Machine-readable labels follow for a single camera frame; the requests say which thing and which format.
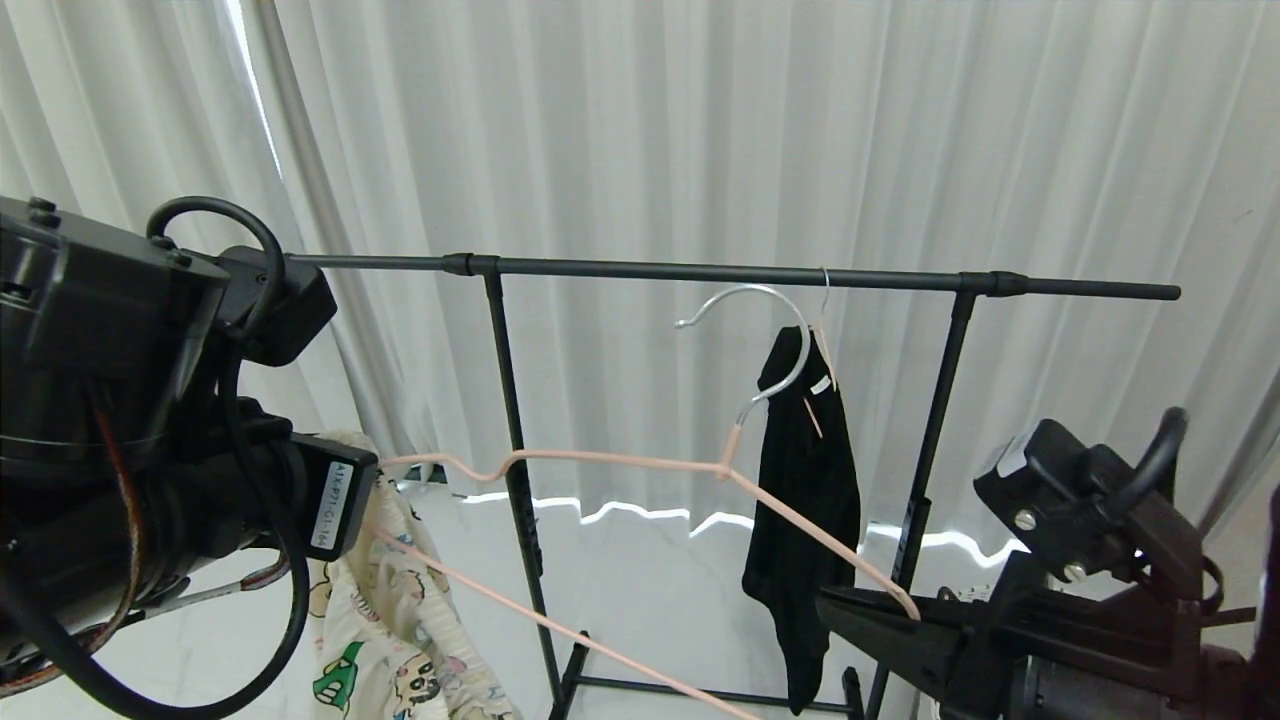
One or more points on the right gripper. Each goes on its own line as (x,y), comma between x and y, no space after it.
(1100,680)

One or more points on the black short-sleeved shirt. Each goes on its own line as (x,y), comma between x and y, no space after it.
(800,540)

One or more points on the pink clothes hanger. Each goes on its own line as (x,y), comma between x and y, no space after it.
(600,459)
(825,330)

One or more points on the cream printed garment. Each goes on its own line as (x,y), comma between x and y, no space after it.
(390,620)

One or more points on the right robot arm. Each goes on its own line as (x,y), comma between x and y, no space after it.
(1265,620)

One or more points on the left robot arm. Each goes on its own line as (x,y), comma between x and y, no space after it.
(80,330)

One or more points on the black clothes rack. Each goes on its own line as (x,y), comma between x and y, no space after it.
(700,272)

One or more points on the white curtain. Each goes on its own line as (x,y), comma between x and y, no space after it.
(650,150)
(120,120)

